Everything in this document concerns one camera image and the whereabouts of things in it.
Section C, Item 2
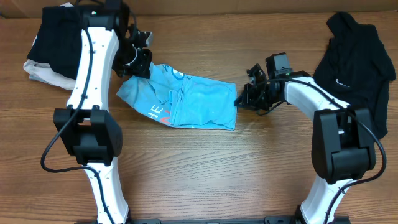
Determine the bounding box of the light blue printed t-shirt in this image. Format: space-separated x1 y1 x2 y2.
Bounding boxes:
117 63 237 131

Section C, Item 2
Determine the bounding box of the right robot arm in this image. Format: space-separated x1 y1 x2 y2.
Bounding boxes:
234 53 376 223

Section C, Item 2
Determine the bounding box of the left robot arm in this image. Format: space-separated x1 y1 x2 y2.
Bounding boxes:
40 1 153 223

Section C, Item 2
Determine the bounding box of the folded black garment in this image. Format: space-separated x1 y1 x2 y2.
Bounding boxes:
27 6 81 80

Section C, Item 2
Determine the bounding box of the folded beige garment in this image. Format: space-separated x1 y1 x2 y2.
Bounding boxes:
23 2 76 90

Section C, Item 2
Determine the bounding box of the black t-shirt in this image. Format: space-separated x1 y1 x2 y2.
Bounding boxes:
313 12 396 139

